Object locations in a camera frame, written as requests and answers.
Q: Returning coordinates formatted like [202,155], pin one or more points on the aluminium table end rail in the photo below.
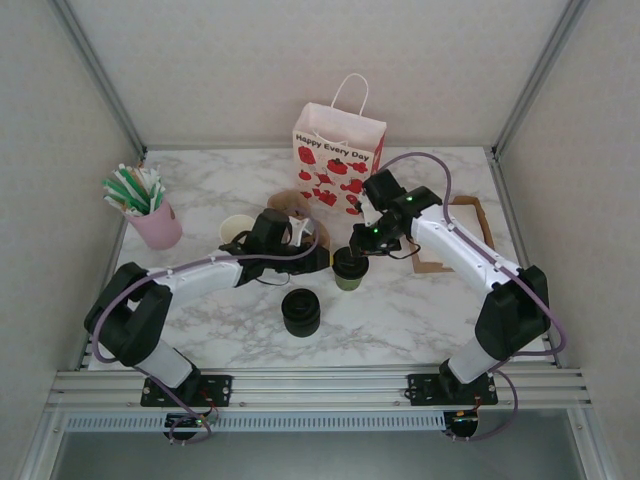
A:
[225,147]

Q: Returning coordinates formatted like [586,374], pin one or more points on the cream and black paper cup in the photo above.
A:
[237,227]

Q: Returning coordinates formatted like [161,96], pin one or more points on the pink straw holder cup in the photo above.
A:
[155,230]

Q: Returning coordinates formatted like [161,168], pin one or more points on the brown pulp cup carrier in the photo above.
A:
[285,200]

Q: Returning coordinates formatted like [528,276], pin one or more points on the white wrapped straw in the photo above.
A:
[152,180]
[125,175]
[161,192]

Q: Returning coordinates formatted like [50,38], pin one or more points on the aluminium frame post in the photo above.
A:
[592,445]
[102,75]
[539,75]
[42,445]

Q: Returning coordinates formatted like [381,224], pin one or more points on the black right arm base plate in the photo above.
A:
[420,387]

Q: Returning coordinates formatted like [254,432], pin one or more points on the aluminium table side rail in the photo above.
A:
[114,260]
[511,220]

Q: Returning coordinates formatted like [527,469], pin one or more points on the green paper coffee cup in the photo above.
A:
[351,284]

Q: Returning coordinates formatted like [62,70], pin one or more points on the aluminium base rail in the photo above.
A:
[320,390]

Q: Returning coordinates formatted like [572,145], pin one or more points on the small black controller board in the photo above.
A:
[187,422]
[462,422]

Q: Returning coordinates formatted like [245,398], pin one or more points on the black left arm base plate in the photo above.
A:
[220,387]

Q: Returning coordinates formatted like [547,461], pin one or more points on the red printed paper gift bag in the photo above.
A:
[330,150]

